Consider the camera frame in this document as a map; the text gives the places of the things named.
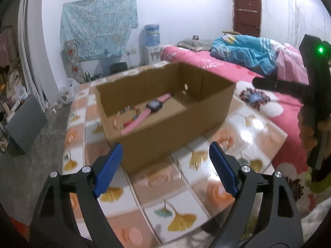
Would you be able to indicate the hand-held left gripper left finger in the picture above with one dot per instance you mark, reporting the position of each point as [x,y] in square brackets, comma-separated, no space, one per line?
[108,170]

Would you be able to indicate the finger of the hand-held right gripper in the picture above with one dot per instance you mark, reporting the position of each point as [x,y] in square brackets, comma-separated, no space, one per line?
[279,86]

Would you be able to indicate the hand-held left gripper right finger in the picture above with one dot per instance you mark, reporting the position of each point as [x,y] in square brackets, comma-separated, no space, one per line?
[223,170]

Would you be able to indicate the brown cardboard box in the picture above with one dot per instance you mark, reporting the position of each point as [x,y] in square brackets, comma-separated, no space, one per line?
[160,139]

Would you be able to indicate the person's right hand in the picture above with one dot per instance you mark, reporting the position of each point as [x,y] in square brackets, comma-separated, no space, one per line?
[307,131]

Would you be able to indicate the pink duvet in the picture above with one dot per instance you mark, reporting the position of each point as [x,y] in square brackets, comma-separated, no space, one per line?
[289,62]

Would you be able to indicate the blue quilt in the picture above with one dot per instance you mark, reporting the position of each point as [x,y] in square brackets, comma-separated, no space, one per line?
[245,54]

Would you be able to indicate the brown door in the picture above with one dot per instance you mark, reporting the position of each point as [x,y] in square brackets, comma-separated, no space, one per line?
[247,13]

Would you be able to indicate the white plastic bag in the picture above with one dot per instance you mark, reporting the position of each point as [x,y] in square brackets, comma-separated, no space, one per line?
[67,93]

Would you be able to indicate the grey patterned pillow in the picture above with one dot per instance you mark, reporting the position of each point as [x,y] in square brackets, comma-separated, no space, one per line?
[194,45]

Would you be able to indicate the grey board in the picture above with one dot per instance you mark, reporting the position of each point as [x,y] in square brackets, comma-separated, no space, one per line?
[25,121]

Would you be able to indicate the black round pot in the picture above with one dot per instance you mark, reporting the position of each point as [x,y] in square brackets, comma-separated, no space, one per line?
[118,68]

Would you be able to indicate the white fluffy blanket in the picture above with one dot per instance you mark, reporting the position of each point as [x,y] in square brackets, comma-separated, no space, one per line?
[315,219]

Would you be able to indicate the red cloth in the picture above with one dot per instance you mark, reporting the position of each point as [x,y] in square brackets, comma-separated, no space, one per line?
[22,228]

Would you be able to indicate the translucent blue water bottle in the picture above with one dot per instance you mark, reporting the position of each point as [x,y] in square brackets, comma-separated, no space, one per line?
[106,63]

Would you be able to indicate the patchwork board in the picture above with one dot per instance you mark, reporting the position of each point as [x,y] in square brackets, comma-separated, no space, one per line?
[73,62]

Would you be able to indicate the white water dispenser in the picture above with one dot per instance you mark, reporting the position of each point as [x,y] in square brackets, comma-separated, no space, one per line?
[151,55]

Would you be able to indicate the blue water jug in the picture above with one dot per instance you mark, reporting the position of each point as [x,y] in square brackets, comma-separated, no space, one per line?
[152,35]

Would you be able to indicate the white curtain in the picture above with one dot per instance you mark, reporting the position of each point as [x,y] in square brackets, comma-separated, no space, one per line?
[31,56]

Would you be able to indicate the hanging pink clothes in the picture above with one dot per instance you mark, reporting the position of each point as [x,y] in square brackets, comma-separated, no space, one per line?
[7,46]

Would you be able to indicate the teal patterned wall cloth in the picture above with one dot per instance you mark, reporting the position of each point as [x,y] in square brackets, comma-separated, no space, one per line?
[98,23]

